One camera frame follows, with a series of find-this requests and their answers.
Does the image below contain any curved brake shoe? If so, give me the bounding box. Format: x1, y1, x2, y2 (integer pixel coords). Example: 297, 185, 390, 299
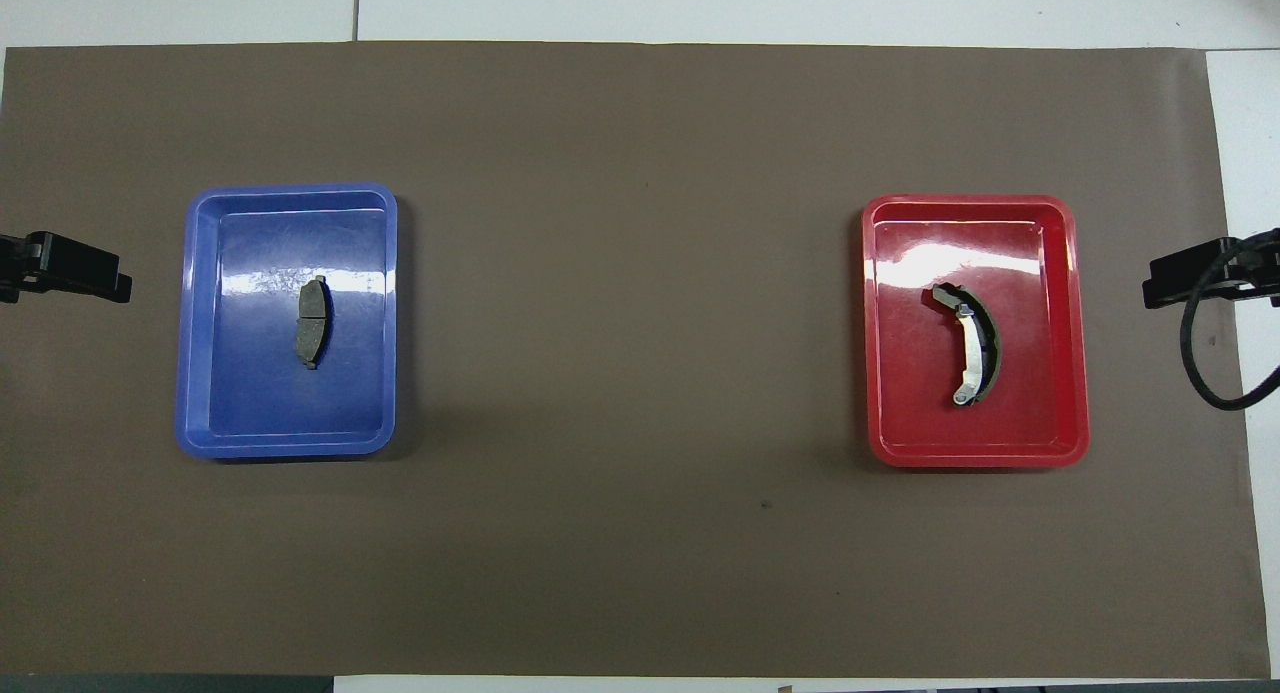
932, 282, 1003, 408

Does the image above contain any brown table mat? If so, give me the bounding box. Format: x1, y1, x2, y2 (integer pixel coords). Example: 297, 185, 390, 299
0, 41, 1273, 679

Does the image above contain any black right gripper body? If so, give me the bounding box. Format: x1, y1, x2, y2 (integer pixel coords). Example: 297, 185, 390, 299
1236, 227, 1280, 310

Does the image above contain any red plastic tray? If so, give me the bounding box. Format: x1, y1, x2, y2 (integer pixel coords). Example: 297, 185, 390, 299
861, 194, 1090, 469

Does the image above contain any grey brake pad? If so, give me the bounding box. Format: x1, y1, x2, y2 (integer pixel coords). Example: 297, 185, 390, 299
294, 275, 334, 371

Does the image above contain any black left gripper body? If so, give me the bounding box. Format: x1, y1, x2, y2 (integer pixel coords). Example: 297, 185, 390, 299
0, 231, 47, 305

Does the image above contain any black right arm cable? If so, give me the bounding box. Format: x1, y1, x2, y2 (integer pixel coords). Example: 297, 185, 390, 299
1180, 229, 1280, 413

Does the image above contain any blue plastic tray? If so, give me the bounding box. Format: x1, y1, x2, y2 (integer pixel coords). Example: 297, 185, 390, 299
175, 182, 399, 460

